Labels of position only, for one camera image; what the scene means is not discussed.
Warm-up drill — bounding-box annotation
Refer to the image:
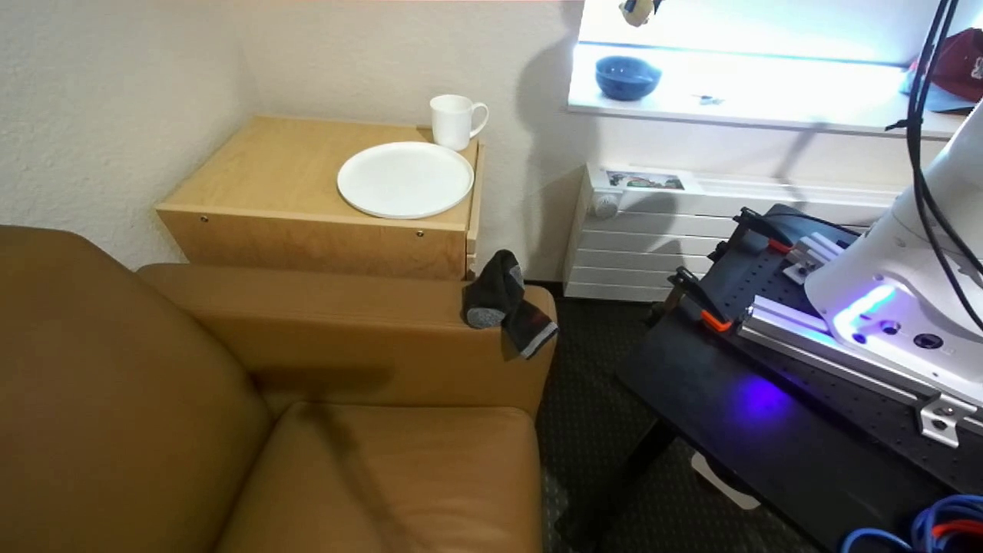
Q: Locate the blue bowl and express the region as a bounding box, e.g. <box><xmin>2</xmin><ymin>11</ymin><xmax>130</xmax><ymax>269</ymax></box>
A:
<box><xmin>593</xmin><ymin>52</ymin><xmax>663</xmax><ymax>106</ymax></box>

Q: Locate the white plate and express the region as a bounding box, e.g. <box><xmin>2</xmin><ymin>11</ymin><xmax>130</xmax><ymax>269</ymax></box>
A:
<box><xmin>336</xmin><ymin>138</ymin><xmax>475</xmax><ymax>223</ymax></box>

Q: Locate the white windowsill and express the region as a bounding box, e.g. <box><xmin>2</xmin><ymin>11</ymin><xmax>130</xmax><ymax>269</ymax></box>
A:
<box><xmin>564</xmin><ymin>41</ymin><xmax>983</xmax><ymax>141</ymax></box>

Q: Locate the white mug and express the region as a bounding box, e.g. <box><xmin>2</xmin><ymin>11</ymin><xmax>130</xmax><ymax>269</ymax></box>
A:
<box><xmin>426</xmin><ymin>92</ymin><xmax>492</xmax><ymax>154</ymax></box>

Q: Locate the white slatted radiator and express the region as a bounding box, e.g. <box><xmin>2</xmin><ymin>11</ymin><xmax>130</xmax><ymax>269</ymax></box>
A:
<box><xmin>563</xmin><ymin>160</ymin><xmax>904</xmax><ymax>309</ymax></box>

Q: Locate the orange black bar clamp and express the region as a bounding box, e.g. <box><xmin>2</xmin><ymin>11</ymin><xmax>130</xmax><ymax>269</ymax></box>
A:
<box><xmin>732</xmin><ymin>206</ymin><xmax>810</xmax><ymax>262</ymax></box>
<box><xmin>667</xmin><ymin>266</ymin><xmax>742</xmax><ymax>337</ymax></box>

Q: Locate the maroon cap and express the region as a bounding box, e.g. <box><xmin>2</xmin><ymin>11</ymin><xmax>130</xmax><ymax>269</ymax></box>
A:
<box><xmin>913</xmin><ymin>24</ymin><xmax>983</xmax><ymax>114</ymax></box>

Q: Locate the wooden side table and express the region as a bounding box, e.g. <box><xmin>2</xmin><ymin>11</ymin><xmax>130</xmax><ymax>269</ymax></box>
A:
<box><xmin>155</xmin><ymin>114</ymin><xmax>485</xmax><ymax>286</ymax></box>

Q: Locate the black robot table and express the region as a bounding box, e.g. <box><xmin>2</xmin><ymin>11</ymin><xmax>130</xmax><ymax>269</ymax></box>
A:
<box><xmin>580</xmin><ymin>199</ymin><xmax>983</xmax><ymax>553</ymax></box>

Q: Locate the white flat floor object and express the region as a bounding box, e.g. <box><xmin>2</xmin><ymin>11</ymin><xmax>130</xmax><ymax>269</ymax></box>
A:
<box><xmin>688</xmin><ymin>450</ymin><xmax>766</xmax><ymax>513</ymax></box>

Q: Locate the brown leather armchair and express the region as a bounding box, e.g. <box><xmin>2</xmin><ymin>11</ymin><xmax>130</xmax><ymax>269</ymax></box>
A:
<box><xmin>0</xmin><ymin>224</ymin><xmax>563</xmax><ymax>553</ymax></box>

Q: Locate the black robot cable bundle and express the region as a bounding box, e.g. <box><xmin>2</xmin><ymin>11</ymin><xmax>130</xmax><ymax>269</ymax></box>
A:
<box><xmin>904</xmin><ymin>0</ymin><xmax>983</xmax><ymax>335</ymax></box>

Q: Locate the aluminium extrusion rail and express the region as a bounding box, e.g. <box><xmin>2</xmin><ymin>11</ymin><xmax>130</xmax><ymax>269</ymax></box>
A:
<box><xmin>781</xmin><ymin>227</ymin><xmax>858</xmax><ymax>272</ymax></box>
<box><xmin>733</xmin><ymin>292</ymin><xmax>983</xmax><ymax>415</ymax></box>

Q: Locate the small metal corner bracket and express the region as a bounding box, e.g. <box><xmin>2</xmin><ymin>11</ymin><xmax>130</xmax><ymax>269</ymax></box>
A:
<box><xmin>915</xmin><ymin>392</ymin><xmax>968</xmax><ymax>451</ymax></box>

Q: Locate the blue cable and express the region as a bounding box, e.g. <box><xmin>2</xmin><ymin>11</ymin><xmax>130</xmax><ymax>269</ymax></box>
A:
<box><xmin>838</xmin><ymin>492</ymin><xmax>983</xmax><ymax>553</ymax></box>

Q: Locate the red cable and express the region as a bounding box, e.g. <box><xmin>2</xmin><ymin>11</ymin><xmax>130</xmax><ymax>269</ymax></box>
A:
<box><xmin>926</xmin><ymin>518</ymin><xmax>983</xmax><ymax>548</ymax></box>

